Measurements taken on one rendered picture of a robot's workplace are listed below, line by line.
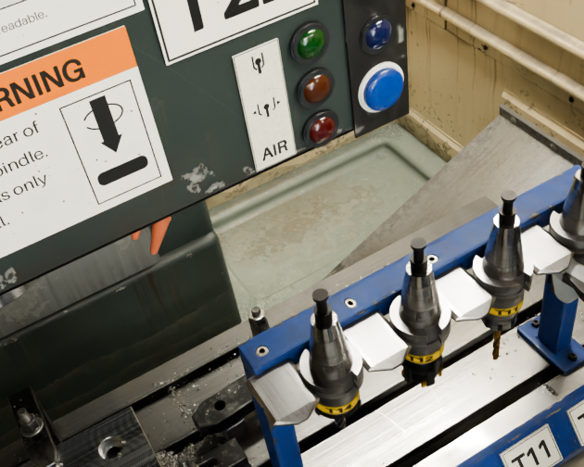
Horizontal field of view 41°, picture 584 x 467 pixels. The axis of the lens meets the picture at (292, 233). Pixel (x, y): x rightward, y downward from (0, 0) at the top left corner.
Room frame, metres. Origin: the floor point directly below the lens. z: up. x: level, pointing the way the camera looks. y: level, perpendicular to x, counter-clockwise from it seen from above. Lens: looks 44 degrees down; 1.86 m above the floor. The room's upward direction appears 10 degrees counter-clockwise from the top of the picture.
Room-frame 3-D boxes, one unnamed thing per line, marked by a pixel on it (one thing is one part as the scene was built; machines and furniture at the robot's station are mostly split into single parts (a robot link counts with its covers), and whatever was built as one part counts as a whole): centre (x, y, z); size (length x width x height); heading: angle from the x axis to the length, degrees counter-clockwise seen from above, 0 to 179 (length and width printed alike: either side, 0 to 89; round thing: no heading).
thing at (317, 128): (0.42, -0.03, 1.56); 0.02 x 0.01 x 0.02; 113
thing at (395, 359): (0.50, -0.07, 1.21); 0.07 x 0.05 x 0.01; 23
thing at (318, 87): (0.42, -0.03, 1.59); 0.02 x 0.01 x 0.02; 113
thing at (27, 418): (0.62, 0.39, 0.97); 0.13 x 0.03 x 0.15; 23
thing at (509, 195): (0.56, -0.22, 1.31); 0.02 x 0.02 x 0.03
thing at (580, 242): (0.60, -0.32, 1.21); 0.06 x 0.06 x 0.03
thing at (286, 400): (0.45, 0.04, 1.21); 0.07 x 0.05 x 0.01; 23
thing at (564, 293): (0.57, -0.30, 1.17); 0.09 x 0.03 x 0.06; 39
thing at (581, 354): (0.68, -0.35, 1.05); 0.10 x 0.05 x 0.30; 23
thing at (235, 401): (0.67, 0.06, 0.93); 0.26 x 0.05 x 0.06; 118
